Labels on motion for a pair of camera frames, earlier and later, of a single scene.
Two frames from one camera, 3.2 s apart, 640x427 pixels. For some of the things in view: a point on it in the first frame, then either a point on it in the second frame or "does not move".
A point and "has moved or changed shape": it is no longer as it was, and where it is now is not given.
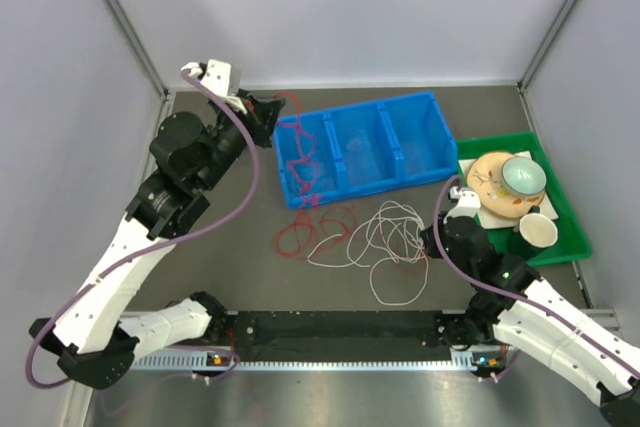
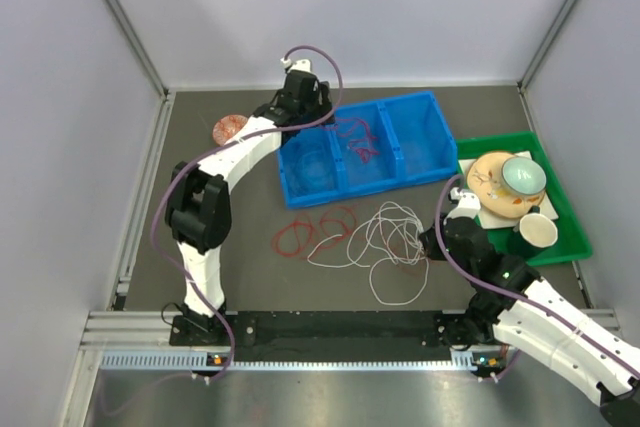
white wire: x=392 y=241 does not move
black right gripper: x=427 y=235 does not move
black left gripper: x=261 y=113 -> x=324 y=99
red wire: x=310 y=224 has moved or changed shape
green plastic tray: x=572 y=240 does not move
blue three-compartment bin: x=340 y=152 does not move
